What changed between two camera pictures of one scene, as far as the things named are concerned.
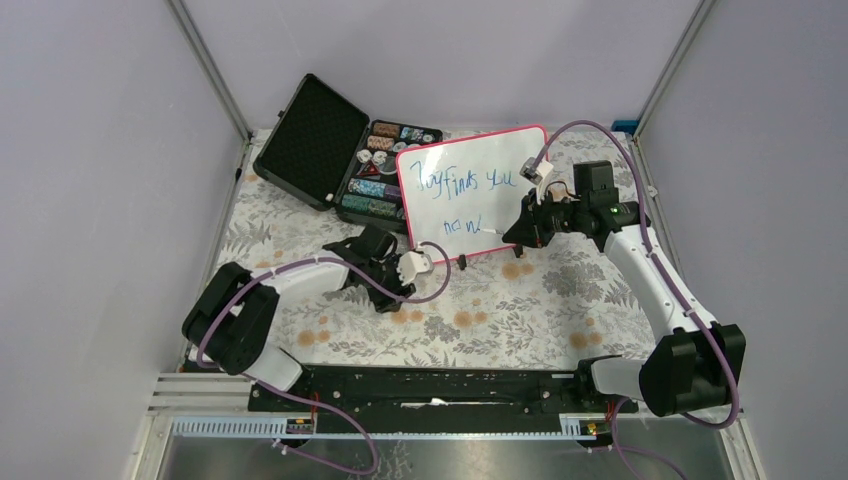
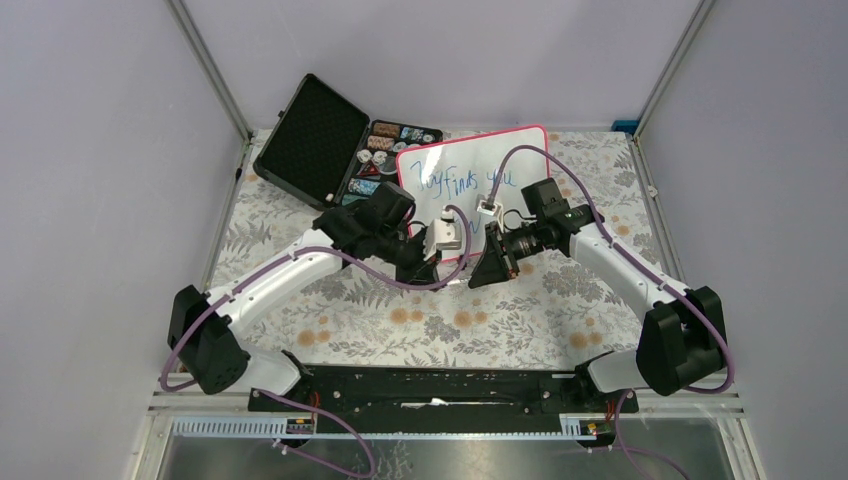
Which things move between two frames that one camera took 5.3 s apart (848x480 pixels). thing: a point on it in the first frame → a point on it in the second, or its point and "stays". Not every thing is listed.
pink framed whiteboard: x=461 y=196 stays
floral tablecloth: x=513 y=304 stays
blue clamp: x=625 y=126 stays
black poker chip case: x=326 y=153 stays
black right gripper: x=530 y=230 → x=494 y=264
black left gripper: x=397 y=285 → x=420 y=271
